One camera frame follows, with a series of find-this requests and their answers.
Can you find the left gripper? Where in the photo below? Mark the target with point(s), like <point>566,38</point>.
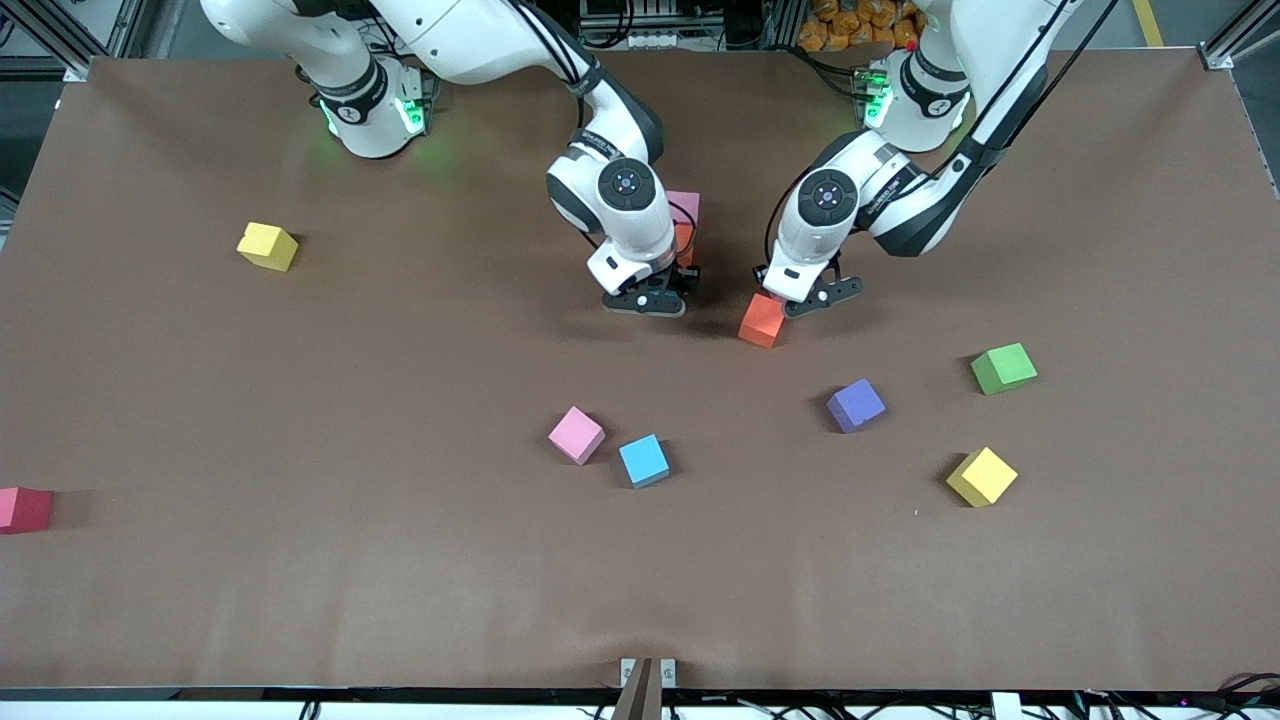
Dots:
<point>776,287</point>

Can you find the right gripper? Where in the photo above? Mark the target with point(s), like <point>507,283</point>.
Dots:
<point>686,264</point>

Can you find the orange foam cube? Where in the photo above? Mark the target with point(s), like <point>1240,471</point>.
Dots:
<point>685,243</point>
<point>760,325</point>

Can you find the pink foam cube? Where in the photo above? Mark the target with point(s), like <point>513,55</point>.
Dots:
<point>686,207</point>
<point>576,435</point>

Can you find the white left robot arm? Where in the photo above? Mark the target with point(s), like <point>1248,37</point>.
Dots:
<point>990,60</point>

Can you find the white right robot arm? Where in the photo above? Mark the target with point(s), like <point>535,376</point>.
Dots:
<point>460,40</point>

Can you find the violet blue foam cube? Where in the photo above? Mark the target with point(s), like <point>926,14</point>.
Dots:
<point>857,407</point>

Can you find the light blue foam cube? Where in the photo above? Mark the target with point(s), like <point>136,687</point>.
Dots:
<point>644,461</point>

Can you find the white power strip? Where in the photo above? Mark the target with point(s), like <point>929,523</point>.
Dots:
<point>660,40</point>

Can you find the orange fruit net bag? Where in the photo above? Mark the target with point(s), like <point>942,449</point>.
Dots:
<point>835,30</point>

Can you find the green foam cube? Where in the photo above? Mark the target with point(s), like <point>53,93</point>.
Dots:
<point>1003,370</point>

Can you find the yellow foam cube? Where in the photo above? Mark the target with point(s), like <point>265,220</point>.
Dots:
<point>982,477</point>
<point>267,247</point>

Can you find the brown table cover sheet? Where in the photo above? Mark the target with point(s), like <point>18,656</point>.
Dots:
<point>300,580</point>

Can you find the crimson foam cube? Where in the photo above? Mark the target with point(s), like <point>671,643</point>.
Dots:
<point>25,510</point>

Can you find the small metal bracket plate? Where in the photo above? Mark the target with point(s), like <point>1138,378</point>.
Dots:
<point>627,670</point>

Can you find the aluminium frame profile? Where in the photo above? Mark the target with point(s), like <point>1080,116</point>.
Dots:
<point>45,35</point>
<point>1225,50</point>

